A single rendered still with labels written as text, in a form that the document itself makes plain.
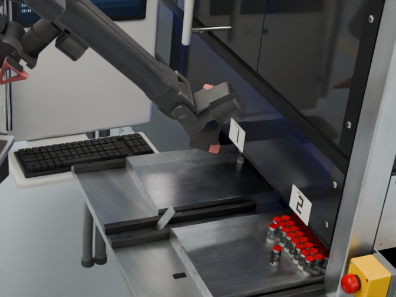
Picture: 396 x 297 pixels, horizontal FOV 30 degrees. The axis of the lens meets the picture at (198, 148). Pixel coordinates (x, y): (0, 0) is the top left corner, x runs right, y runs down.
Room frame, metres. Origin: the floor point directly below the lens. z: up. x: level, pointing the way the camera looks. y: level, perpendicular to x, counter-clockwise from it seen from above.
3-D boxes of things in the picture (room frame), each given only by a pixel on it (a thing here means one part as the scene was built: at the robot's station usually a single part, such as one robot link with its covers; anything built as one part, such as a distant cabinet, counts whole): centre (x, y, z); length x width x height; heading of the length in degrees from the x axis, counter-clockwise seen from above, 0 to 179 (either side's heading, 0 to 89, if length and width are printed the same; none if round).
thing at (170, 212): (1.44, 0.11, 0.91); 0.14 x 0.03 x 0.06; 116
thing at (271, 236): (1.46, -0.20, 0.91); 0.02 x 0.02 x 0.05
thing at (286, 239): (1.42, -0.24, 0.91); 0.18 x 0.02 x 0.05; 25
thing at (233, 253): (1.38, -0.16, 0.90); 0.34 x 0.26 x 0.04; 115
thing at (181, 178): (1.69, -0.02, 0.90); 0.34 x 0.26 x 0.04; 115
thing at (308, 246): (1.42, -0.26, 0.91); 0.18 x 0.02 x 0.05; 25
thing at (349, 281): (1.18, -0.34, 1.00); 0.04 x 0.04 x 0.04; 25
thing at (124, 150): (1.90, 0.33, 0.82); 0.40 x 0.14 x 0.02; 118
